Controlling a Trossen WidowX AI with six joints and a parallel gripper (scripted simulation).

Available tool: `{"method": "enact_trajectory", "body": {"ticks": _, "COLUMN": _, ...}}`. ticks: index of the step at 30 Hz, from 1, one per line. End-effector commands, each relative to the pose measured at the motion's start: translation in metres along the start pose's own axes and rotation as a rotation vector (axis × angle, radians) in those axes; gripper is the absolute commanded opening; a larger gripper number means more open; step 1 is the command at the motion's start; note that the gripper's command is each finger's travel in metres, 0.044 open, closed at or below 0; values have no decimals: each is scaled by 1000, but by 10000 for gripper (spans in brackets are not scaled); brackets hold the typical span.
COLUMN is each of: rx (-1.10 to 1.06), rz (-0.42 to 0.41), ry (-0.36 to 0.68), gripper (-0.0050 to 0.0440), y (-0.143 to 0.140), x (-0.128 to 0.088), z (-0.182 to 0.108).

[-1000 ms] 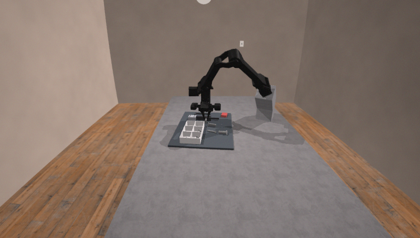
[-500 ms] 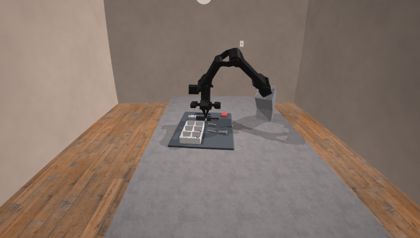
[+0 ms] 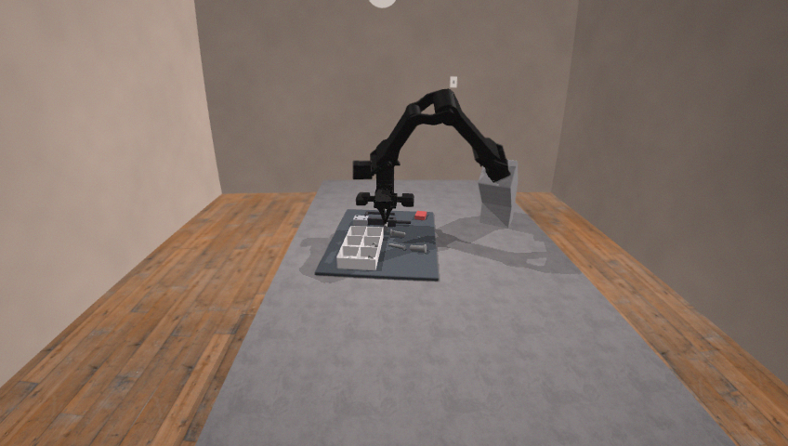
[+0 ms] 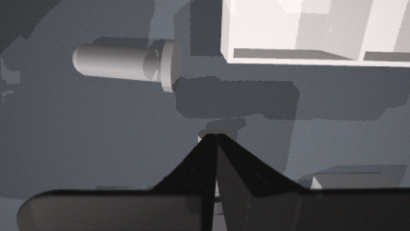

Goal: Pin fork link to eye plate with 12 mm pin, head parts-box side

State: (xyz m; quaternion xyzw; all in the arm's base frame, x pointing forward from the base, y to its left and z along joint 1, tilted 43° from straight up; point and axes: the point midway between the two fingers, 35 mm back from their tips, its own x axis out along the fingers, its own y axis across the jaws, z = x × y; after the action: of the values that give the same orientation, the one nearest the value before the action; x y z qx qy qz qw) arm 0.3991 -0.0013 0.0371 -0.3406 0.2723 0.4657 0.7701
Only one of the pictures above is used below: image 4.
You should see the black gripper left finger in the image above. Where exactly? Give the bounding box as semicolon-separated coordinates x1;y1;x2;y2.
16;134;218;231

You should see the grey headed pin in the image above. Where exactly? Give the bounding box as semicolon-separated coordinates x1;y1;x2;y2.
198;128;233;197

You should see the grey metal clevis fork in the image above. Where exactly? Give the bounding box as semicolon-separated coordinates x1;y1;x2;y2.
214;196;223;215

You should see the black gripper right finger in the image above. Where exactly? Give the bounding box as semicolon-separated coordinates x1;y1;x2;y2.
216;134;410;231

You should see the white headed pin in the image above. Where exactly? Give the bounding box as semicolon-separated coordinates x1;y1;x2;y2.
73;40;181;92

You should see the dark grey flat slab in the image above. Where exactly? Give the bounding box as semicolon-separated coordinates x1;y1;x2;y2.
0;0;410;231

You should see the white block with two dark holes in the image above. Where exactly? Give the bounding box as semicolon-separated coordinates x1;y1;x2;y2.
311;173;399;189

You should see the white compartment tray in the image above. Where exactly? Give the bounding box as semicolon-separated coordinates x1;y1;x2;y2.
221;0;410;67

